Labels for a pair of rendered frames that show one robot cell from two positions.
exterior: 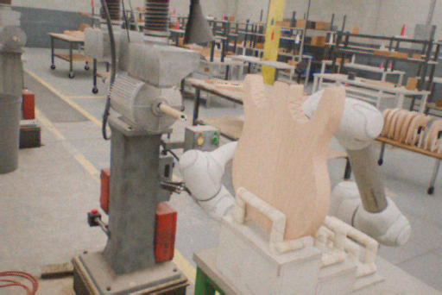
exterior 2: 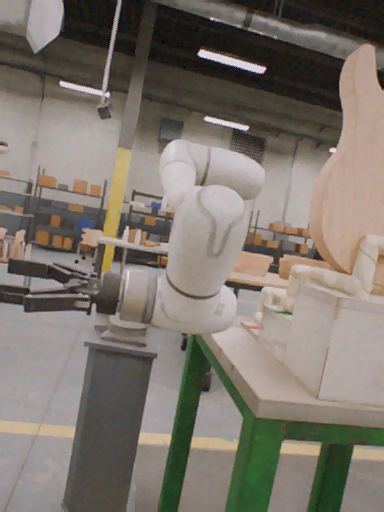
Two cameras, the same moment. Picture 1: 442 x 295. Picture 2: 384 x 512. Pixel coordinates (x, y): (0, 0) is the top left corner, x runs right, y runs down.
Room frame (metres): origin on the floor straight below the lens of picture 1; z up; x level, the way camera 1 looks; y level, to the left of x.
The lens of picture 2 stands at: (1.11, 0.60, 1.16)
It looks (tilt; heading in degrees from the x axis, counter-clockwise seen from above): 3 degrees down; 295
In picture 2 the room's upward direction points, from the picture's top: 10 degrees clockwise
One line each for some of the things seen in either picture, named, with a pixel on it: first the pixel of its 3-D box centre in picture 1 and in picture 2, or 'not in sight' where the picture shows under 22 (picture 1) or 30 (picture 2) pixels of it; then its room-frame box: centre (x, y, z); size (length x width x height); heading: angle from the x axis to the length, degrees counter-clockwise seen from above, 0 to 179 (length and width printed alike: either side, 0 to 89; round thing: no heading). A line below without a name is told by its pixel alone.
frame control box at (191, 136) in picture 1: (190, 148); not in sight; (2.13, 0.16, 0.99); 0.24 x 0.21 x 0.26; 36
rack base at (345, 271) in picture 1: (302, 261); (327, 339); (1.15, -0.29, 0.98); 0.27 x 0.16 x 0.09; 35
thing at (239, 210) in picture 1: (239, 208); (363, 271); (1.11, -0.08, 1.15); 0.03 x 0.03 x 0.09
